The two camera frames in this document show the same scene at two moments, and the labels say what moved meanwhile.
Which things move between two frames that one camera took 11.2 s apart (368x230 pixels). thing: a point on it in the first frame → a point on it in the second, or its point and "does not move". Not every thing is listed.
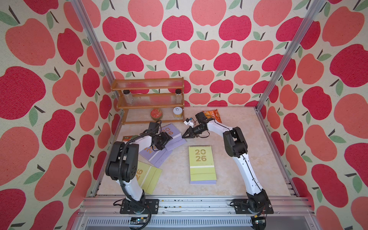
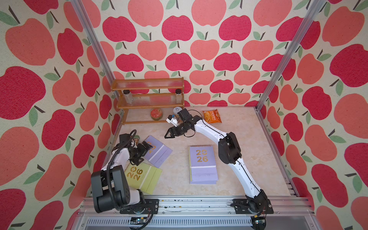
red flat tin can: (155, 114) does not move
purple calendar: (177, 140) → (203, 167)
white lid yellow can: (178, 111) does not move
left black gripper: (166, 137) → (143, 150)
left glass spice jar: (128, 96) does not move
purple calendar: (156, 157) does not move
